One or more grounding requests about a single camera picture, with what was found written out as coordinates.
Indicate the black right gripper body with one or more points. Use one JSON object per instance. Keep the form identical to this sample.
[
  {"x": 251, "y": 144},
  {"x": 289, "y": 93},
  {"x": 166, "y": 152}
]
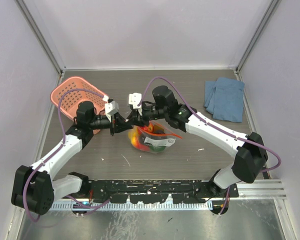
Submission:
[{"x": 151, "y": 112}]

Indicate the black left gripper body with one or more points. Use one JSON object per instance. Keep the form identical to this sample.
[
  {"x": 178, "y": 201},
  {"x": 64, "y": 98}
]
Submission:
[{"x": 102, "y": 122}]

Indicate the yellow toy lemon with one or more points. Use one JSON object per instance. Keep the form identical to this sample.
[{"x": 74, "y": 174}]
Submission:
[{"x": 133, "y": 137}]

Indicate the red toy pepper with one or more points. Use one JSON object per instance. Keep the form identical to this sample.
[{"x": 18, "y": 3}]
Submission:
[{"x": 142, "y": 147}]

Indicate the clear zip top bag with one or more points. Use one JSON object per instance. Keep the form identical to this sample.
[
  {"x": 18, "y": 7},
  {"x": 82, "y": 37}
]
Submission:
[{"x": 147, "y": 138}]

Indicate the dark green toy fruit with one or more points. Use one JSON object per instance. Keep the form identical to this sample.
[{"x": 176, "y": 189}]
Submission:
[{"x": 157, "y": 149}]

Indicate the red toy apple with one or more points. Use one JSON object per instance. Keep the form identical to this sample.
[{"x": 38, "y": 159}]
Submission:
[{"x": 149, "y": 128}]

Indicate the dark purple toy plum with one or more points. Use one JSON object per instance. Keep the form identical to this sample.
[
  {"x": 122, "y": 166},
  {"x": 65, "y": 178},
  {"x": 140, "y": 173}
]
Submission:
[{"x": 159, "y": 134}]

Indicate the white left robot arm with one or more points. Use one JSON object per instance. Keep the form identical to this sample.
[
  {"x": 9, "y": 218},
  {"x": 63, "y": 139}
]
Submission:
[{"x": 46, "y": 168}]

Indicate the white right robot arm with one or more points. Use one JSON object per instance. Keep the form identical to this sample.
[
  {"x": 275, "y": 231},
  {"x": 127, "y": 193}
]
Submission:
[{"x": 247, "y": 150}]

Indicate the pink plastic basket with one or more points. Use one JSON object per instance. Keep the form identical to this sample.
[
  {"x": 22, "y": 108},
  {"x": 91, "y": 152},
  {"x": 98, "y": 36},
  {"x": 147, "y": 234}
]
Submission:
[{"x": 78, "y": 100}]

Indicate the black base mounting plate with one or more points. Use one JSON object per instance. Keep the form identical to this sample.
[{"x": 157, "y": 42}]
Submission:
[{"x": 153, "y": 191}]

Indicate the blue cloth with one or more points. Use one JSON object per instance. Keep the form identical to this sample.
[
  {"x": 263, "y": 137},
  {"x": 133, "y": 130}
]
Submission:
[{"x": 223, "y": 99}]

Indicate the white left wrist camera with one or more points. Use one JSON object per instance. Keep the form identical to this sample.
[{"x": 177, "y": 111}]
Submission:
[{"x": 111, "y": 107}]

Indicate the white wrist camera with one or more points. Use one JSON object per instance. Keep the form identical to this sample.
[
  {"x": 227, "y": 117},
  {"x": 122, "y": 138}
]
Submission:
[
  {"x": 111, "y": 107},
  {"x": 134, "y": 100}
]

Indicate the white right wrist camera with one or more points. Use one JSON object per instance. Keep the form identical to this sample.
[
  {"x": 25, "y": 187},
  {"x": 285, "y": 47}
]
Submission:
[{"x": 134, "y": 100}]

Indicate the slotted cable duct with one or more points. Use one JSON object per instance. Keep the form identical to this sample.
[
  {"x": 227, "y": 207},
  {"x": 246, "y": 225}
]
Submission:
[{"x": 65, "y": 205}]

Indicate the aluminium frame rail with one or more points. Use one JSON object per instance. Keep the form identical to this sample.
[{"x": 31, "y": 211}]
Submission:
[{"x": 262, "y": 188}]

